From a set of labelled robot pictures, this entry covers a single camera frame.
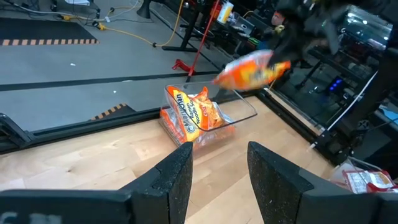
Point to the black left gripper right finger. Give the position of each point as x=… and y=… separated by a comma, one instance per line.
x=311, y=208

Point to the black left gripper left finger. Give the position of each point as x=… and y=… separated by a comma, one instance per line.
x=77, y=208

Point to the red Maruchan noodle pack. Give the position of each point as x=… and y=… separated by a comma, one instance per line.
x=363, y=182

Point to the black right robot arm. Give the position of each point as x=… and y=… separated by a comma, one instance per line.
x=311, y=18

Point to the computer tower blue lights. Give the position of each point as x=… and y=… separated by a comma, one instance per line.
x=337, y=85

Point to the white yellow bottle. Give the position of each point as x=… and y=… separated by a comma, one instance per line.
x=225, y=12

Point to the black hazard striped mat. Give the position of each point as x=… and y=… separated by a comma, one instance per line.
x=37, y=31
x=124, y=110

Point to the red pole tool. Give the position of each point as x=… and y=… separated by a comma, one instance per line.
x=183, y=66

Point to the black stand base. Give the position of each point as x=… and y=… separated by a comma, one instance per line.
x=145, y=9

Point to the black desk leg frame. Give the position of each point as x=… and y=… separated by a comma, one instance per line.
x=188, y=31

